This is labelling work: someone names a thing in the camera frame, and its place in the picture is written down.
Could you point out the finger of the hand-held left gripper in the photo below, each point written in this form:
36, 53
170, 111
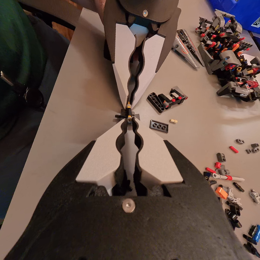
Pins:
121, 50
152, 59

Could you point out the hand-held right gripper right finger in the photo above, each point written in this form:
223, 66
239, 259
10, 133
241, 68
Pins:
160, 162

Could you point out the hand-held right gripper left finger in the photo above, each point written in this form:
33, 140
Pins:
99, 162

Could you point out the black grey lego assembly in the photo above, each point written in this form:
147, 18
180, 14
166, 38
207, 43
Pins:
172, 97

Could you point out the yellow axle lego assembly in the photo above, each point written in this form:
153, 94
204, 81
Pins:
129, 112

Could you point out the pile of lego pieces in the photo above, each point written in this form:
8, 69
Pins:
221, 192

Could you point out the black flat lego plate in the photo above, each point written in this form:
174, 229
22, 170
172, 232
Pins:
159, 126

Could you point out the silver lego body panel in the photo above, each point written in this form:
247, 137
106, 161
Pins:
186, 46

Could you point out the tan lego pin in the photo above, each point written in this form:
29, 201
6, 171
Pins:
173, 121

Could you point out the black curved lego beam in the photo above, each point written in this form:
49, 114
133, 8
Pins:
155, 102

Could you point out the red lego pin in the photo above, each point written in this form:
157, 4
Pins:
234, 149

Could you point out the partly built lego car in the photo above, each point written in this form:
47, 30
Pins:
229, 59

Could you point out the small dark grey lego bush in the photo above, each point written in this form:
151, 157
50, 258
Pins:
248, 151

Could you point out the dark grey double lego connector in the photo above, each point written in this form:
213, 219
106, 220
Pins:
255, 145

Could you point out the brown office chair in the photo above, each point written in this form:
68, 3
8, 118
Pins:
65, 12

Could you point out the person's legs blue pants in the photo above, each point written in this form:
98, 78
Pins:
50, 71

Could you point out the black badge reel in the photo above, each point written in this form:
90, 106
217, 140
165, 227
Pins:
33, 97

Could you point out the white rounded board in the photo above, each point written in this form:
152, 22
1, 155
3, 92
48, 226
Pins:
248, 57

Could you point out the blue plastic bin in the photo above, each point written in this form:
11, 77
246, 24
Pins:
239, 12

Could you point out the person's torso green shirt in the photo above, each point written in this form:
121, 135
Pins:
18, 50

